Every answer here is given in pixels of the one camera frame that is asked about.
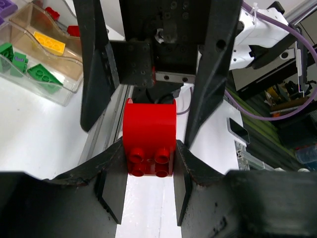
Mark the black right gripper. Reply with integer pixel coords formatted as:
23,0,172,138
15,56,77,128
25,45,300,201
73,0,242,146

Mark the curved purple lego brick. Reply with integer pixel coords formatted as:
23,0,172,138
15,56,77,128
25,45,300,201
0,0,18,18

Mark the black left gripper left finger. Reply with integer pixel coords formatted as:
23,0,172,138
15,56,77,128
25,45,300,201
0,139,128,238

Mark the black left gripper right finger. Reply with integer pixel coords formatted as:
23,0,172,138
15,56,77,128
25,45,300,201
173,140,317,238

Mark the clear plastic bin front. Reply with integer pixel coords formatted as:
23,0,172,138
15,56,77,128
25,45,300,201
0,41,81,106

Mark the small curved green brick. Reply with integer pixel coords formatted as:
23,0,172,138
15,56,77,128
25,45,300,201
0,43,14,73

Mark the clear plastic bin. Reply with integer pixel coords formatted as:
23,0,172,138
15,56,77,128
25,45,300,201
0,41,81,106
8,2,84,82

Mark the green plate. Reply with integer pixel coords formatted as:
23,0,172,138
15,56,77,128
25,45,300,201
27,64,63,94

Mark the curved yellow lego brick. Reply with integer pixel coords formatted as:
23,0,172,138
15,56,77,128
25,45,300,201
33,31,65,56

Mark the green square lego brick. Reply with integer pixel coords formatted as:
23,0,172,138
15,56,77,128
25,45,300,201
10,52,28,77

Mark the clear plastic bin middle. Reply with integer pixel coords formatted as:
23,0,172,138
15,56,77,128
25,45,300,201
8,2,84,82

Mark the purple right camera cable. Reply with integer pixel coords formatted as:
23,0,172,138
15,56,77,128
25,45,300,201
177,2,317,122

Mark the smartphone on table edge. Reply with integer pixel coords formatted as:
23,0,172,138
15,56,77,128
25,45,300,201
227,118,250,144

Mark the aluminium table edge rail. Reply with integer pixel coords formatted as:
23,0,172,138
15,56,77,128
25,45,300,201
78,85,134,165

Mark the red rounded lego brick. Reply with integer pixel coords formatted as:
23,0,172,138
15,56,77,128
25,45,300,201
122,98,177,178

